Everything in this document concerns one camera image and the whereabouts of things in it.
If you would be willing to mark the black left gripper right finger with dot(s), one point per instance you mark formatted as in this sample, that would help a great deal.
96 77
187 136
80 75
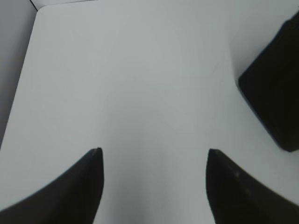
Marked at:
235 197

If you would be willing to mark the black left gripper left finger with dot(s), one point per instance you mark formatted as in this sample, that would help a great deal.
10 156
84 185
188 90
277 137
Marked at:
72 198

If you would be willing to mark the black tote bag tan handles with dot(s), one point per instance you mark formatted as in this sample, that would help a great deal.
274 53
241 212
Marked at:
270 85

